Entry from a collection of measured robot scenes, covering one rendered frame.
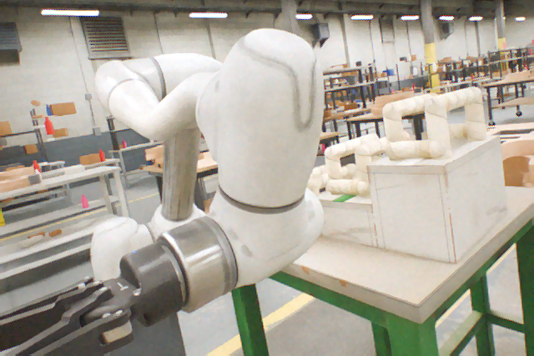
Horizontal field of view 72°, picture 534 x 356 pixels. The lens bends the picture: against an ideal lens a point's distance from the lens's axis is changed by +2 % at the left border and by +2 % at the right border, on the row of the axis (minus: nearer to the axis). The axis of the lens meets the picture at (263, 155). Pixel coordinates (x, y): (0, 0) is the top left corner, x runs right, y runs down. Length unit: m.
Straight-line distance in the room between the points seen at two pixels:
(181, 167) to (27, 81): 10.74
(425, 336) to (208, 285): 0.38
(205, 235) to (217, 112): 0.13
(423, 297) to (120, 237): 0.90
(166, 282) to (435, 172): 0.47
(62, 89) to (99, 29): 2.12
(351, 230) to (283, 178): 0.47
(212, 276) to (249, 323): 0.68
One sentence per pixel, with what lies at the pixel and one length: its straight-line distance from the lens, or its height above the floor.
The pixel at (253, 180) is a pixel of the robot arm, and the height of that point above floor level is 1.18.
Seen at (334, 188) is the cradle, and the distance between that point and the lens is 0.83.
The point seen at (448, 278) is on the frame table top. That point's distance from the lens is 0.68.
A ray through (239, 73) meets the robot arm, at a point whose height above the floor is 1.28.
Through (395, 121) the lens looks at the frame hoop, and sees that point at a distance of 0.73.
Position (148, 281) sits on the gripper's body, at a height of 1.11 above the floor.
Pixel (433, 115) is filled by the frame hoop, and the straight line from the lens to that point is 0.69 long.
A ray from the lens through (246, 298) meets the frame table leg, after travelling 1.03.
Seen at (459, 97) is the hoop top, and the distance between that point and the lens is 0.76.
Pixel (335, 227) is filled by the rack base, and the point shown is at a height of 0.96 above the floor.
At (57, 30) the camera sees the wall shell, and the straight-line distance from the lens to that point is 12.15.
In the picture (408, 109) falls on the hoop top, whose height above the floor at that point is 1.19.
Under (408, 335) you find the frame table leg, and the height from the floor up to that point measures 0.87.
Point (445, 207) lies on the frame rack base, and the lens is 0.68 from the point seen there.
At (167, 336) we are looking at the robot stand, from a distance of 1.32.
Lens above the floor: 1.25
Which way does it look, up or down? 7 degrees down
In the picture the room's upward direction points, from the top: 10 degrees counter-clockwise
